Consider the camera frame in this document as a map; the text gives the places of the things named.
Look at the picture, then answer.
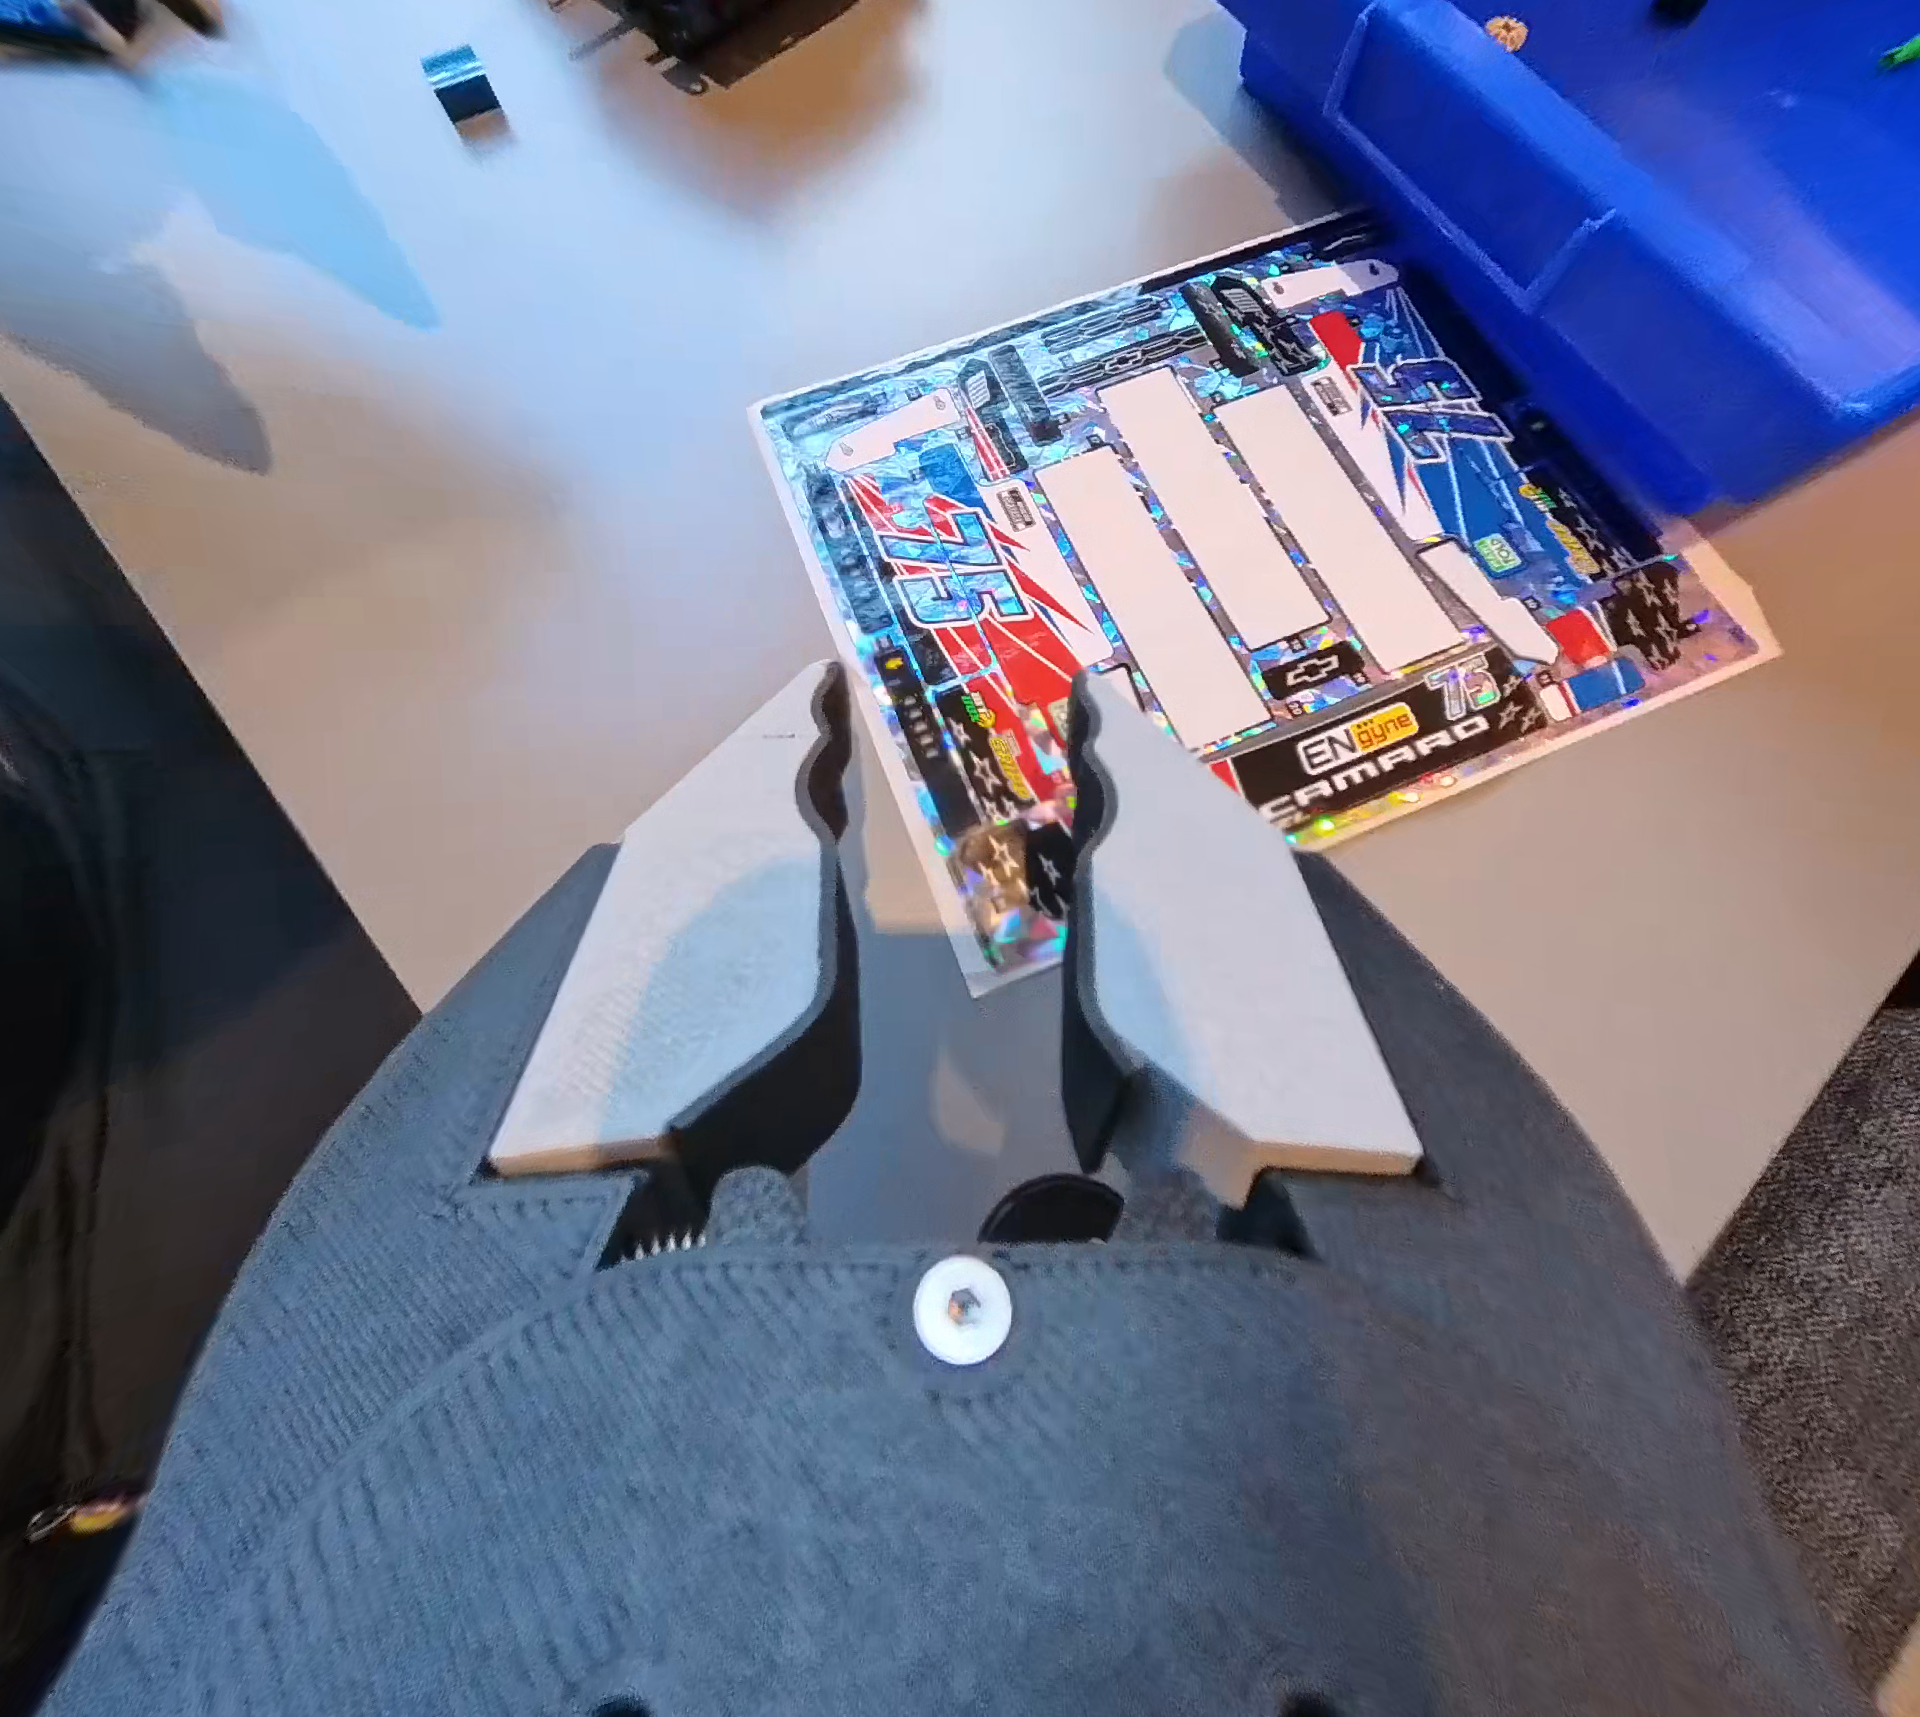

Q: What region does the grey desk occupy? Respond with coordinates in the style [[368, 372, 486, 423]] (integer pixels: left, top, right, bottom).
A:
[[0, 0, 1920, 1284]]

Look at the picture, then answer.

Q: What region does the holographic sticker sheet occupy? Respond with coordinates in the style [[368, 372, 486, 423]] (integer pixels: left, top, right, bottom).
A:
[[749, 208, 1784, 999]]

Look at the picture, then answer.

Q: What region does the black desk cable grommet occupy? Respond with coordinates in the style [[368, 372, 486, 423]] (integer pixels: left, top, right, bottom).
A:
[[982, 1175, 1127, 1247]]

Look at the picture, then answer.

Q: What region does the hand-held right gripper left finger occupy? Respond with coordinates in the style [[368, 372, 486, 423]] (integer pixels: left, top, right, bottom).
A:
[[487, 658, 863, 1179]]

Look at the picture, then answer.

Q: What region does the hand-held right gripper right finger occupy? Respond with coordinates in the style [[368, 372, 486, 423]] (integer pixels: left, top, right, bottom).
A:
[[1058, 667, 1428, 1212]]

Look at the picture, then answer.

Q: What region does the blue smooth tile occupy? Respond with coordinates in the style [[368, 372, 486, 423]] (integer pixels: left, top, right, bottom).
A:
[[423, 45, 508, 136]]

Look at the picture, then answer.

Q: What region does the blue and white brick panel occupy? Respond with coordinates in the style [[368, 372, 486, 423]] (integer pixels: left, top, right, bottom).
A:
[[0, 0, 144, 61]]

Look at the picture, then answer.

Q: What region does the blue storage bin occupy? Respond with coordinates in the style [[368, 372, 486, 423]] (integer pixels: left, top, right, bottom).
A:
[[1193, 0, 1920, 518]]

